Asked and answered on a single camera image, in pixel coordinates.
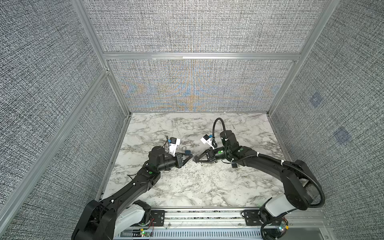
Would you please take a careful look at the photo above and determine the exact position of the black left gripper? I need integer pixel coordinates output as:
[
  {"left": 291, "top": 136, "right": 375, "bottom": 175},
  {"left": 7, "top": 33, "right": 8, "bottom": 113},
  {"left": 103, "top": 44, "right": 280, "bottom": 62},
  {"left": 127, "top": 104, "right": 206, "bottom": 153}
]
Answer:
[{"left": 158, "top": 153, "right": 193, "bottom": 174}]

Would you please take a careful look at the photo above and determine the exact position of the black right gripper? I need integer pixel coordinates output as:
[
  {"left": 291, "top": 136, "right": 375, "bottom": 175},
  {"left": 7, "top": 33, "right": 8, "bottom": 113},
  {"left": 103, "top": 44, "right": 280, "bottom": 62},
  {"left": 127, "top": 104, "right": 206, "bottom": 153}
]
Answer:
[{"left": 194, "top": 147, "right": 231, "bottom": 164}]

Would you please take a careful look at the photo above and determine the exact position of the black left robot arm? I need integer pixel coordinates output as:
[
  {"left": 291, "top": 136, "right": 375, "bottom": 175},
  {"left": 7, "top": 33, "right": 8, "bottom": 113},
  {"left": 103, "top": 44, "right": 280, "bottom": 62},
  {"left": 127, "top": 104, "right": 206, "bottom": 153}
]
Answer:
[{"left": 71, "top": 146, "right": 193, "bottom": 240}]

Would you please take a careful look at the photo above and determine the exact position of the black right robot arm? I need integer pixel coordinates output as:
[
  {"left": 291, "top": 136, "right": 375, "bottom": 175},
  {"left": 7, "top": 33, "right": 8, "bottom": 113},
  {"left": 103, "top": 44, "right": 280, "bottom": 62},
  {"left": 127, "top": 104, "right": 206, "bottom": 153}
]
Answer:
[{"left": 194, "top": 130, "right": 326, "bottom": 217}]

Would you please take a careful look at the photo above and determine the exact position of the green circuit board left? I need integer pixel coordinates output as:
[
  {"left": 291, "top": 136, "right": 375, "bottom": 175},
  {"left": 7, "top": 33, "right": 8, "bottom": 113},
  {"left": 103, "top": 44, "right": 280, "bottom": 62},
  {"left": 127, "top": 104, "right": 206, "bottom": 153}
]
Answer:
[{"left": 139, "top": 229, "right": 153, "bottom": 238}]

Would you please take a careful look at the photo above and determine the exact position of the green circuit board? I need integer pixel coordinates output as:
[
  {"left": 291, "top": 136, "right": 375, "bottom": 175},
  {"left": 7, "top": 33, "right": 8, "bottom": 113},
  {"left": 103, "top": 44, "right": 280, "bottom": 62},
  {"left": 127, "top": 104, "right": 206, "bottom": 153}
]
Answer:
[
  {"left": 139, "top": 229, "right": 153, "bottom": 238},
  {"left": 272, "top": 221, "right": 289, "bottom": 238}
]

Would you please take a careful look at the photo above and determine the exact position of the green circuit board right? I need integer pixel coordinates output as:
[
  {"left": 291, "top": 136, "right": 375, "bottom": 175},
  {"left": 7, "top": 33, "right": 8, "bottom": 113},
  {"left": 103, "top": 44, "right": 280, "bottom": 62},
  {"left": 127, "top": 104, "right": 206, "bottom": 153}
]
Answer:
[{"left": 272, "top": 221, "right": 289, "bottom": 238}]

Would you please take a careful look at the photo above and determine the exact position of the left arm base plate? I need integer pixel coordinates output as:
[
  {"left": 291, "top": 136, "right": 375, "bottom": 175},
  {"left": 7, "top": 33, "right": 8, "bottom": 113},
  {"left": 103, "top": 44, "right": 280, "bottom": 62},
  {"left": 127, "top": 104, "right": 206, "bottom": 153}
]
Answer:
[{"left": 120, "top": 210, "right": 165, "bottom": 227}]

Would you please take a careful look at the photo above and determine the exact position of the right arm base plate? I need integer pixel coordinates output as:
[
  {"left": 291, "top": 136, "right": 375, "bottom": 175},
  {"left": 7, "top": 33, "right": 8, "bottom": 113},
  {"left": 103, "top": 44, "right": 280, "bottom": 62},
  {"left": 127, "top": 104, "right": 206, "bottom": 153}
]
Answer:
[{"left": 241, "top": 209, "right": 271, "bottom": 226}]

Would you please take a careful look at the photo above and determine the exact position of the aluminium front rail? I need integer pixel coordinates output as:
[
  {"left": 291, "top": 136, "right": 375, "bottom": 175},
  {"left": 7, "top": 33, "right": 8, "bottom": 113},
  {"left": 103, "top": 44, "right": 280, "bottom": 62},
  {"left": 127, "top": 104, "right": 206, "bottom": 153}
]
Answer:
[{"left": 112, "top": 205, "right": 336, "bottom": 240}]

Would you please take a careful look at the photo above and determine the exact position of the black right corrugated cable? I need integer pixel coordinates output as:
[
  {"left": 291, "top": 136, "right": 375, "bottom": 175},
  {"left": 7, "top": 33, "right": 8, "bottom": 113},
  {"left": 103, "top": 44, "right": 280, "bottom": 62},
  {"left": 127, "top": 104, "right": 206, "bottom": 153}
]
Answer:
[{"left": 212, "top": 117, "right": 326, "bottom": 208}]

